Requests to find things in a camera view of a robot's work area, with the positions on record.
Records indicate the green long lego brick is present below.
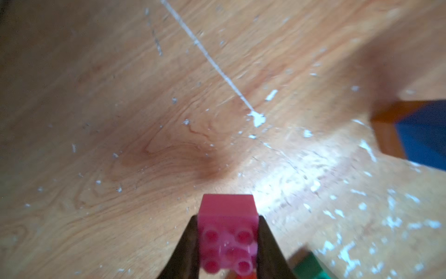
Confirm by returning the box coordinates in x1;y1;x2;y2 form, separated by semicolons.
293;253;336;279

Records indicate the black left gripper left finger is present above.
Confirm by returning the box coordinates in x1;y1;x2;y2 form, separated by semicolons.
157;215;200;279

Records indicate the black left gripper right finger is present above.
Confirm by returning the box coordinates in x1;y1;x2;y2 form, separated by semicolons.
257;216;296;279

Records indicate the blue square lego brick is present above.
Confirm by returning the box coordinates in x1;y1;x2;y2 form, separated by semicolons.
396;100;446;170

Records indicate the red long lego brick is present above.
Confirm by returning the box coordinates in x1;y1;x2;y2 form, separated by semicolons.
235;272;257;279

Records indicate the orange square lego brick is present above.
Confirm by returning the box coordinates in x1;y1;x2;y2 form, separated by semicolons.
371;101;430;159

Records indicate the pink square lego brick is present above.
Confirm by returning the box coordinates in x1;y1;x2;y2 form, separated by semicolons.
197;194;259;277

